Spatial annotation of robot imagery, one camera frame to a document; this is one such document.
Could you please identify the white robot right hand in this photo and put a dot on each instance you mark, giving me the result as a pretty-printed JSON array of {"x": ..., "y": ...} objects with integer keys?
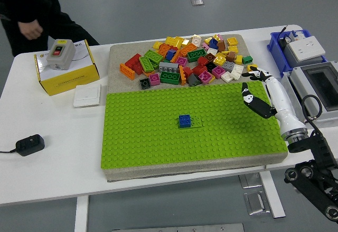
[{"x": 280, "y": 100}]

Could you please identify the person's right hand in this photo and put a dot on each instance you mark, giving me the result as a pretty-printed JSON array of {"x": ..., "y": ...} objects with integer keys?
[{"x": 30, "y": 29}]

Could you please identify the blue square brick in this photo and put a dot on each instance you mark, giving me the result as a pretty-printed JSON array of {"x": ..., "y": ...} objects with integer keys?
[{"x": 185, "y": 121}]

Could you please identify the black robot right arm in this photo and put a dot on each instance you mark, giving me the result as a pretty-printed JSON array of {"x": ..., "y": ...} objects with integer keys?
[{"x": 319, "y": 147}]

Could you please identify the person's right forearm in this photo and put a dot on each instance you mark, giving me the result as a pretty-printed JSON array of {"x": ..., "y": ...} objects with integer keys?
[{"x": 39, "y": 10}]

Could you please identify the yellow small brick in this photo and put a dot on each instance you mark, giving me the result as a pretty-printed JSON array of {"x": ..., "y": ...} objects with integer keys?
[
  {"x": 252, "y": 66},
  {"x": 238, "y": 59},
  {"x": 185, "y": 42},
  {"x": 217, "y": 37},
  {"x": 233, "y": 49},
  {"x": 207, "y": 40},
  {"x": 212, "y": 78},
  {"x": 157, "y": 45}
]

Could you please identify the green small brick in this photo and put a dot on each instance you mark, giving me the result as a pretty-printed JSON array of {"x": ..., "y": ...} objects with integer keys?
[{"x": 247, "y": 59}]

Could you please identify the white square brick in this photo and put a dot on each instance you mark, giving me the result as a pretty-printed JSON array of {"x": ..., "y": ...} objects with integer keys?
[
  {"x": 227, "y": 76},
  {"x": 196, "y": 40},
  {"x": 236, "y": 70},
  {"x": 212, "y": 51}
]

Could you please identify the grey square brick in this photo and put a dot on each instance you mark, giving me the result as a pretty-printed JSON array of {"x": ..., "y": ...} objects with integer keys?
[{"x": 228, "y": 65}]

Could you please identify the magenta square brick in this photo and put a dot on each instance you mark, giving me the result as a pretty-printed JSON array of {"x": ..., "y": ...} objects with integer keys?
[
  {"x": 218, "y": 72},
  {"x": 154, "y": 79},
  {"x": 181, "y": 61},
  {"x": 205, "y": 77}
]

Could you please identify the yellow square brick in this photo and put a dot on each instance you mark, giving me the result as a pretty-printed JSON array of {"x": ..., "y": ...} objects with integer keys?
[
  {"x": 219, "y": 60},
  {"x": 232, "y": 41}
]

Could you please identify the black square brick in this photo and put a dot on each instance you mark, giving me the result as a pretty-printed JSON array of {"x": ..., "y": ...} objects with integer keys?
[
  {"x": 145, "y": 83},
  {"x": 211, "y": 66}
]

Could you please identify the dark brown brick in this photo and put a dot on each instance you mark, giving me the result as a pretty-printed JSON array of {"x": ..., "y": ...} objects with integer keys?
[{"x": 211, "y": 57}]

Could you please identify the lime green long brick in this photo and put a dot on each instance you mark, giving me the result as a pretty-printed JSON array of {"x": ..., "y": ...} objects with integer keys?
[{"x": 197, "y": 122}]

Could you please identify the dark grey sloped brick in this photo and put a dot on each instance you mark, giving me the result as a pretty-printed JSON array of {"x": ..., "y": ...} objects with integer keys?
[{"x": 194, "y": 80}]

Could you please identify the pink brick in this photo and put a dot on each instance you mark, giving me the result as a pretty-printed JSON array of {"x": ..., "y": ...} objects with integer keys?
[{"x": 205, "y": 46}]

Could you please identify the dark green brick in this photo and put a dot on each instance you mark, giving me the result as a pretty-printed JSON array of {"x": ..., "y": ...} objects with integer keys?
[
  {"x": 196, "y": 55},
  {"x": 169, "y": 77}
]

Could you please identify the orange long brick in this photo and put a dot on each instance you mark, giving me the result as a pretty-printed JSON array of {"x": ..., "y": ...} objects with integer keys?
[
  {"x": 127, "y": 71},
  {"x": 188, "y": 49},
  {"x": 182, "y": 75},
  {"x": 176, "y": 57}
]

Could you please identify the large red brick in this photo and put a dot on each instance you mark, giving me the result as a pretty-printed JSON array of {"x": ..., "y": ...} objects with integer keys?
[{"x": 134, "y": 63}]

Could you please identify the grey long brick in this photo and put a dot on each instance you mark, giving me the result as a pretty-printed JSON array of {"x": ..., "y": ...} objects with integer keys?
[{"x": 169, "y": 66}]

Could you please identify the yellow long brick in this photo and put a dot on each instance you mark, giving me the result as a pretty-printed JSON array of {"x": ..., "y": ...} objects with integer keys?
[{"x": 173, "y": 41}]

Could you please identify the green studded baseplate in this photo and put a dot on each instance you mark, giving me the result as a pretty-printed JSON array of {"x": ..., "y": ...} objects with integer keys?
[{"x": 145, "y": 142}]

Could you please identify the long metal floor plate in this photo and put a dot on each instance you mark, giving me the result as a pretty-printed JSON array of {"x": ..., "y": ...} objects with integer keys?
[{"x": 179, "y": 228}]

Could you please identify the person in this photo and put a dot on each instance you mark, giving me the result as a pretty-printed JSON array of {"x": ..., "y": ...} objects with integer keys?
[{"x": 71, "y": 35}]

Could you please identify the grey junction box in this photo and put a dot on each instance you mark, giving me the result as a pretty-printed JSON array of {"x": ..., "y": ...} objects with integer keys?
[{"x": 293, "y": 59}]

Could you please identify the blue plastic bin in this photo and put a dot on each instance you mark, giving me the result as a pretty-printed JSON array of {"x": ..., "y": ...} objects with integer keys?
[{"x": 273, "y": 45}]

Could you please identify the small black adapter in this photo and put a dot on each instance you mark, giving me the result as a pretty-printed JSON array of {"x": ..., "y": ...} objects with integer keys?
[{"x": 284, "y": 44}]

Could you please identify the white socket panel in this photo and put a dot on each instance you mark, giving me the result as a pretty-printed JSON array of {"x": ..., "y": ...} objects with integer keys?
[{"x": 306, "y": 47}]

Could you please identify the yellow cardboard box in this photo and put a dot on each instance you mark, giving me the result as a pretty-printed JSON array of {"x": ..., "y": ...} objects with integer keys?
[{"x": 68, "y": 81}]

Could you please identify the small white breaker module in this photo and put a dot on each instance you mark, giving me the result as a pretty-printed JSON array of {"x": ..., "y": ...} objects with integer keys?
[{"x": 297, "y": 35}]

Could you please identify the white table leg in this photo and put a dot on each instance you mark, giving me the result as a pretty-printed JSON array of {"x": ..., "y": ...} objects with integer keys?
[
  {"x": 81, "y": 213},
  {"x": 273, "y": 197}
]

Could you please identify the black power adapter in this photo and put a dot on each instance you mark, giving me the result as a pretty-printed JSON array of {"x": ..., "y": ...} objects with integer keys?
[{"x": 30, "y": 144}]

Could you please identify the metal floor socket cover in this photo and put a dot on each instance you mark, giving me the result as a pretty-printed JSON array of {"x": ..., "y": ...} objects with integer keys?
[{"x": 197, "y": 2}]

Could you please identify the grey enclosure with window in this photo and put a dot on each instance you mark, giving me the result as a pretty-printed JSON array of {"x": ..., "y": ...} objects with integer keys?
[{"x": 301, "y": 78}]

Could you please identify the grey push-button switch box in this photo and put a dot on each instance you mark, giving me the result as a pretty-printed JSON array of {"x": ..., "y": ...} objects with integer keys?
[{"x": 62, "y": 57}]

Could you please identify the white wall switch panel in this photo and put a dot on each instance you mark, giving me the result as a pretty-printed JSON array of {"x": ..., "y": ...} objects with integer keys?
[{"x": 86, "y": 96}]

